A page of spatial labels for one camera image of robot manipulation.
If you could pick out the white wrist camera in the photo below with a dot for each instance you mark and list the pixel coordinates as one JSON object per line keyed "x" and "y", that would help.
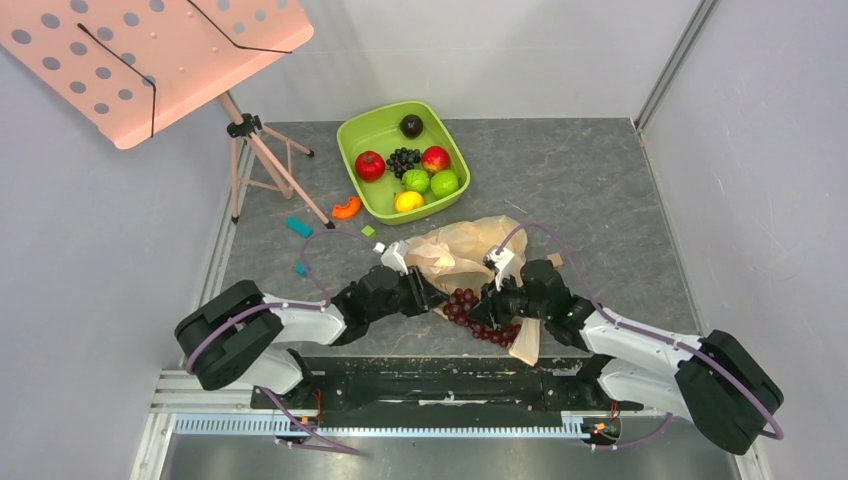
{"x": 505, "y": 265}
{"x": 393, "y": 255}

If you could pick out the green fake apple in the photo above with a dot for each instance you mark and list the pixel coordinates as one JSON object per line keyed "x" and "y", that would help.
{"x": 444, "y": 183}

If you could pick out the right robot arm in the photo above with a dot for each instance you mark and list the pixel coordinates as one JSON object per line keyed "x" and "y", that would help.
{"x": 712, "y": 381}

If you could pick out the small green cube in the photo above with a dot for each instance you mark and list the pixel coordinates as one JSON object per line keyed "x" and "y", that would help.
{"x": 369, "y": 232}

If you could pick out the dark purple fake plum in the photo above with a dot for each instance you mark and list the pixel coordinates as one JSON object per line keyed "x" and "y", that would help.
{"x": 411, "y": 126}

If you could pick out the red fake apple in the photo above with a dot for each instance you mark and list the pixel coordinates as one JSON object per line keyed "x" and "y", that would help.
{"x": 435, "y": 159}

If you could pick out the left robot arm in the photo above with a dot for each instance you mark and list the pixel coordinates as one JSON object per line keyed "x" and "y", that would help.
{"x": 236, "y": 336}

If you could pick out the green plastic basin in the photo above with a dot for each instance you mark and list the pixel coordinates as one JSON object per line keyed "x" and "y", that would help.
{"x": 379, "y": 130}

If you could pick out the black fake grape bunch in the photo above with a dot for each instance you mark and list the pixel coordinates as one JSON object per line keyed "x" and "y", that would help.
{"x": 402, "y": 160}

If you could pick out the teal toy block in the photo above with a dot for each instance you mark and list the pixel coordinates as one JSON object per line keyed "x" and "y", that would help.
{"x": 300, "y": 228}

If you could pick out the aluminium frame rail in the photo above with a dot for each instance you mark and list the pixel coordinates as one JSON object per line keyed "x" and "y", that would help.
{"x": 193, "y": 434}

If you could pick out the yellow fake lemon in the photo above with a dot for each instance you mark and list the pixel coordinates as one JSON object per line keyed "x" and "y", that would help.
{"x": 408, "y": 201}

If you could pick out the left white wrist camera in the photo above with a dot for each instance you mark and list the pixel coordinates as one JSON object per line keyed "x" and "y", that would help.
{"x": 393, "y": 255}

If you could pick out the beige plastic banana-print bag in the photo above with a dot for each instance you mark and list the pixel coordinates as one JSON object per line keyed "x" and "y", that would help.
{"x": 452, "y": 257}

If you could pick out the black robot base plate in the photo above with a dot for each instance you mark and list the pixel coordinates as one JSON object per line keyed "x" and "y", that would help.
{"x": 347, "y": 383}

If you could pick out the small wooden block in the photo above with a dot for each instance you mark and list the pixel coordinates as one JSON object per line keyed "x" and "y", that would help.
{"x": 556, "y": 260}

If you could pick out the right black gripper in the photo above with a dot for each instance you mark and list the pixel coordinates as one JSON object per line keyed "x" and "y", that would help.
{"x": 499, "y": 303}

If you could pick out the pink music stand tripod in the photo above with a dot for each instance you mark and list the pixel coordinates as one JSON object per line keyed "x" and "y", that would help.
{"x": 244, "y": 131}

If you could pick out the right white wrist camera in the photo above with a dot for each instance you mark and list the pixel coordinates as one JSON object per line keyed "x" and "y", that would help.
{"x": 505, "y": 265}

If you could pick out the pink perforated music stand desk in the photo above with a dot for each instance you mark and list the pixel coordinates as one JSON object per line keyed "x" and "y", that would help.
{"x": 133, "y": 68}

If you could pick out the red fake grape bunch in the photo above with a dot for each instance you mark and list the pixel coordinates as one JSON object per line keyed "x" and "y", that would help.
{"x": 457, "y": 310}

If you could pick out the orange curved toy block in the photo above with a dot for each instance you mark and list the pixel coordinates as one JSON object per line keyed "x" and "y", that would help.
{"x": 347, "y": 210}

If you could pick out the green bumpy fake fruit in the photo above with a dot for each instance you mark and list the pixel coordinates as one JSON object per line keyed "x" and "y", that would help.
{"x": 416, "y": 180}

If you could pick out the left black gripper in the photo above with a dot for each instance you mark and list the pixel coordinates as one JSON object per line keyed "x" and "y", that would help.
{"x": 425, "y": 296}

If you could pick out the red fake pomegranate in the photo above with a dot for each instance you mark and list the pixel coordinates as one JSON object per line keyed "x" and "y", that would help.
{"x": 369, "y": 166}

